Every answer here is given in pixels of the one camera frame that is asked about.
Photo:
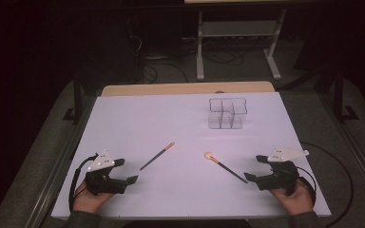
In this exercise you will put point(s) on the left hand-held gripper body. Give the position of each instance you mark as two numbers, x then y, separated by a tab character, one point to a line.
103	182

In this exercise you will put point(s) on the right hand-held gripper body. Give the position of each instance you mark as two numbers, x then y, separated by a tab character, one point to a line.
282	177

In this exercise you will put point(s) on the round-head makeup brush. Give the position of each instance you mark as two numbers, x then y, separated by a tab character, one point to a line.
231	171

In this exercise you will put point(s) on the thin makeup brush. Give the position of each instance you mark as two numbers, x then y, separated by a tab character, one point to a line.
157	156

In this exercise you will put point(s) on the clear plastic organizer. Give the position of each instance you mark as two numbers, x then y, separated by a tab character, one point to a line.
228	122

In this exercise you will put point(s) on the person's left hand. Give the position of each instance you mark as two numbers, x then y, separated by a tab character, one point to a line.
90	201

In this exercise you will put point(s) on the person's right hand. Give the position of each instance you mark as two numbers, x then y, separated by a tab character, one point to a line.
294	201

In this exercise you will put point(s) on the black metal stand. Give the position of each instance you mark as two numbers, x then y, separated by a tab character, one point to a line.
77	101
339	95

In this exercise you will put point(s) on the light wooden table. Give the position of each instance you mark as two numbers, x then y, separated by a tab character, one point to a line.
171	88

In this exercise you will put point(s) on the aluminium frame rail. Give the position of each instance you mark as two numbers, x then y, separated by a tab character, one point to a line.
358	158
53	183

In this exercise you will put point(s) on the white metal stand frame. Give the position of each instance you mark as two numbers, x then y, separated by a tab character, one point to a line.
200	47

